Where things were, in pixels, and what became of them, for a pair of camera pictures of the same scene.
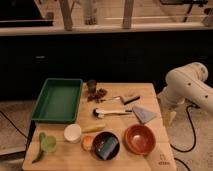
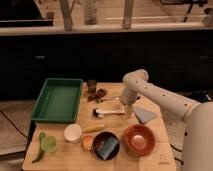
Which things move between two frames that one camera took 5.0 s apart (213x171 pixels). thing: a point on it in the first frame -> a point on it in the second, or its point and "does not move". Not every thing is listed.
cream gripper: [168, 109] -> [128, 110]
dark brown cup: [91, 85] does not move
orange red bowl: [140, 139] does not move
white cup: [72, 133] does not move
